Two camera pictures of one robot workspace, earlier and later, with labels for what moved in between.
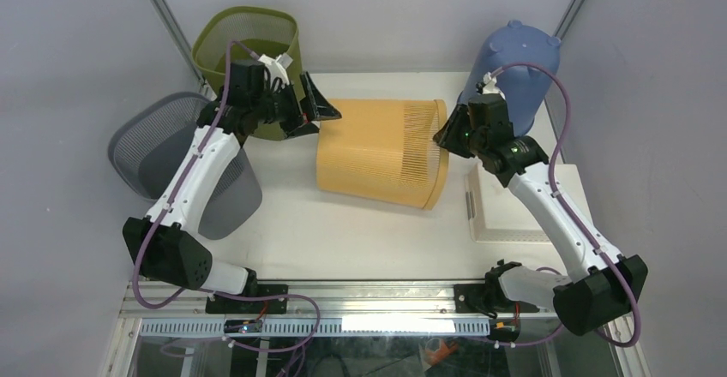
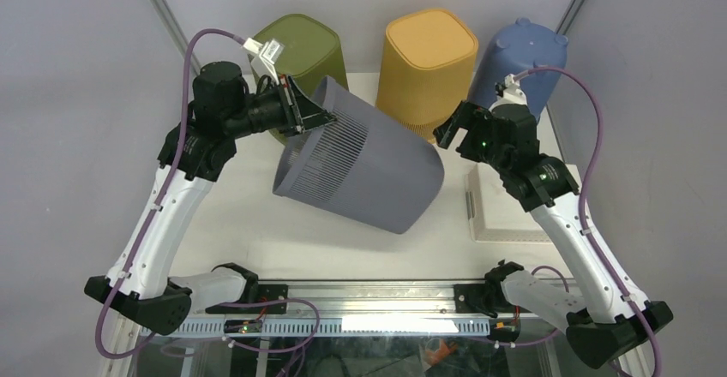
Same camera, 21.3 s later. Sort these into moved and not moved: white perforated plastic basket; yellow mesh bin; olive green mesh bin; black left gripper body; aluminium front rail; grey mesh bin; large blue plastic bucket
Moved: yellow mesh bin; olive green mesh bin; grey mesh bin
Not moved: aluminium front rail; black left gripper body; white perforated plastic basket; large blue plastic bucket
